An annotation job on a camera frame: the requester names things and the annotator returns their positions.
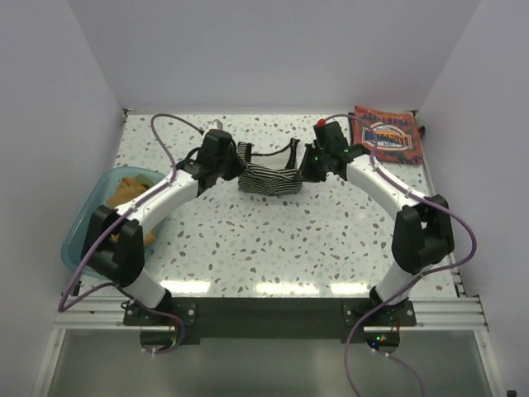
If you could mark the red tank top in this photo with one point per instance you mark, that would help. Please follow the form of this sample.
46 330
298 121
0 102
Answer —
399 136

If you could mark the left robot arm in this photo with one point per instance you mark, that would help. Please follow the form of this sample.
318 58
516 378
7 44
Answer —
114 245

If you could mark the aluminium frame rail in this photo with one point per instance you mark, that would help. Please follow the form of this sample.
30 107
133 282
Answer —
422 233

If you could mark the mustard yellow tank top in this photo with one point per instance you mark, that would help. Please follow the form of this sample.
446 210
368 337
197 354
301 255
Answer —
127 190

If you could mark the black white striped tank top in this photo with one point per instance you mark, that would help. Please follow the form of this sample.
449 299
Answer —
269 180

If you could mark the teal plastic basket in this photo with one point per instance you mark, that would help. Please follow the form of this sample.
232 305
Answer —
71 251

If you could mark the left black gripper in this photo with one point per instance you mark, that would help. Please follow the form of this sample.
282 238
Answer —
239 169

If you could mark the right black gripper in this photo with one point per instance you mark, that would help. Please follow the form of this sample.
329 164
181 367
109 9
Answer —
306 173

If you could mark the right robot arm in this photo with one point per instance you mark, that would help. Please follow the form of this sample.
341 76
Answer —
422 231

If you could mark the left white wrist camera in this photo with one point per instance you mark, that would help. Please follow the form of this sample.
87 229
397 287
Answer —
215 124

